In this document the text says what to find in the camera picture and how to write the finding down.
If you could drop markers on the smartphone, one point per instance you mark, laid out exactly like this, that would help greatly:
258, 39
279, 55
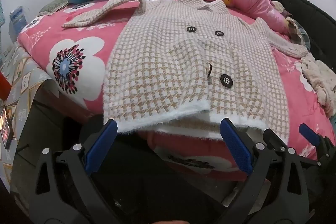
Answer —
6, 127

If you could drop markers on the green patterned cloth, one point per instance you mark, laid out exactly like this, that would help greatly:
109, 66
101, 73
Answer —
53, 5

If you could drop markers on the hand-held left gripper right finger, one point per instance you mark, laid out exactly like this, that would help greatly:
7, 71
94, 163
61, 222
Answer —
237, 148

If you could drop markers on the grey patterned mat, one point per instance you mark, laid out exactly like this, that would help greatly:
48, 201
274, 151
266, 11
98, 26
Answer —
26, 69

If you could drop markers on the pink floral bed sheet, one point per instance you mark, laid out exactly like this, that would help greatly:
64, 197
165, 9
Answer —
42, 37

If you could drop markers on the person's dark pants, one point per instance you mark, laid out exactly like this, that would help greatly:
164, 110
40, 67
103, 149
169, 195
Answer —
144, 187

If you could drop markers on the cream fluffy blanket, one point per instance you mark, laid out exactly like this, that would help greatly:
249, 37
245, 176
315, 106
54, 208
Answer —
320, 82

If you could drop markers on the crumpled mixed clothes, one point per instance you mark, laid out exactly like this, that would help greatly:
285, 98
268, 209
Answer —
295, 27

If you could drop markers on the black sofa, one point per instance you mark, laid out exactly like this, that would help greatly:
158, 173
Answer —
315, 19

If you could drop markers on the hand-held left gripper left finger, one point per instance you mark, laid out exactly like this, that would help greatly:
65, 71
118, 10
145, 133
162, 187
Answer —
102, 148

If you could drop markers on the beige houndstooth knit coat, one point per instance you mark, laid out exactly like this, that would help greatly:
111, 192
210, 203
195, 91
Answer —
170, 61

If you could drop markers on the red object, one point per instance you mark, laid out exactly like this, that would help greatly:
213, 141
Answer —
4, 87

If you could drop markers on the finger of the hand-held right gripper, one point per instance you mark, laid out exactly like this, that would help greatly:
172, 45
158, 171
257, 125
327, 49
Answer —
308, 132
271, 138

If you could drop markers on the blue water bottle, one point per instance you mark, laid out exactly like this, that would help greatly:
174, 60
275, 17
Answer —
18, 20

